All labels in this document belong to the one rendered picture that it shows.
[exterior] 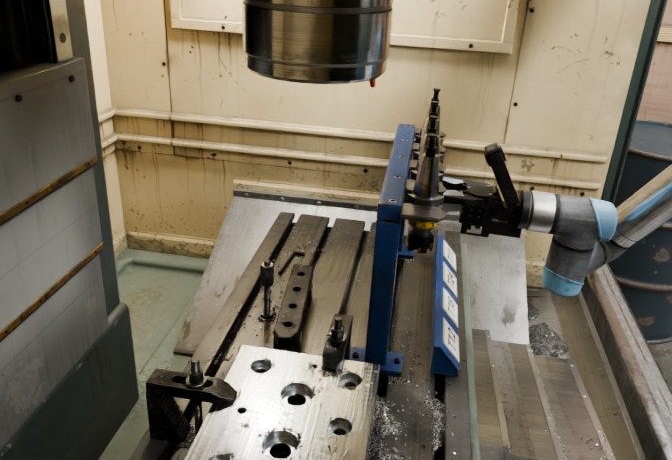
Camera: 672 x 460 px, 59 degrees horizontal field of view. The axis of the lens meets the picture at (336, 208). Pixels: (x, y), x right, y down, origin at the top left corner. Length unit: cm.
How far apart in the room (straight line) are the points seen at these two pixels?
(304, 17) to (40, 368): 74
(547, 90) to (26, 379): 137
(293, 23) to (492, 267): 125
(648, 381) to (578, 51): 83
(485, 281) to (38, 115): 120
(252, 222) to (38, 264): 92
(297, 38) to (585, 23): 120
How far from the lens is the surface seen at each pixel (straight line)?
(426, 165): 99
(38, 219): 101
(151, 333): 178
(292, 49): 60
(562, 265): 119
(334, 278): 138
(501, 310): 167
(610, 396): 158
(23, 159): 95
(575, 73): 173
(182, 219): 202
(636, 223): 125
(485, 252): 177
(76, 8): 114
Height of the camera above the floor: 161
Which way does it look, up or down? 24 degrees down
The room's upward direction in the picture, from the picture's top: 3 degrees clockwise
